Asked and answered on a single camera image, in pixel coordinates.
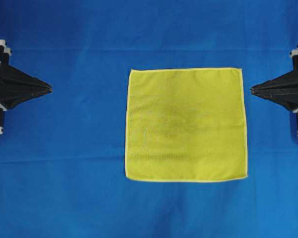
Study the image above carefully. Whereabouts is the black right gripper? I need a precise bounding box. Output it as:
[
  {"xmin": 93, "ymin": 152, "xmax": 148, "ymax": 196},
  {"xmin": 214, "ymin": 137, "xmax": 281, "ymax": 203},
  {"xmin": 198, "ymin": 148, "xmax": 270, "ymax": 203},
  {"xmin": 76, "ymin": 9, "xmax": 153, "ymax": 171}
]
[{"xmin": 251, "ymin": 45, "xmax": 298, "ymax": 137}]

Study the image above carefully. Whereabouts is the blue table cloth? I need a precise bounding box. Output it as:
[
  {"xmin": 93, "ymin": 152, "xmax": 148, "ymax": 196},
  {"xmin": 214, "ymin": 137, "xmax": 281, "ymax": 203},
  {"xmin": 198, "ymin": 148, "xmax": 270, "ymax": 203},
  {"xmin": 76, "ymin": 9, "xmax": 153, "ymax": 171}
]
[{"xmin": 0, "ymin": 0, "xmax": 298, "ymax": 238}]

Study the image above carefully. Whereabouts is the yellow-green microfibre towel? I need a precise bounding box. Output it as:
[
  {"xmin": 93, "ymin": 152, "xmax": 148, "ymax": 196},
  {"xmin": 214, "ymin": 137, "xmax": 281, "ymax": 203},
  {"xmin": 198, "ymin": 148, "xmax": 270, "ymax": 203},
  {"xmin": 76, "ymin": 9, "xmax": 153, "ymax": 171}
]
[{"xmin": 124, "ymin": 67, "xmax": 248, "ymax": 182}]

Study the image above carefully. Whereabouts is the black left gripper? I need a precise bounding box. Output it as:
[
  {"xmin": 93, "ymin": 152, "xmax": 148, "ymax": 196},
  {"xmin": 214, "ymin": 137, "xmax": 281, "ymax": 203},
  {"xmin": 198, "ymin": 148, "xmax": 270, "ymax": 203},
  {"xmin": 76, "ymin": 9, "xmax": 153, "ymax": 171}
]
[{"xmin": 0, "ymin": 40, "xmax": 52, "ymax": 135}]

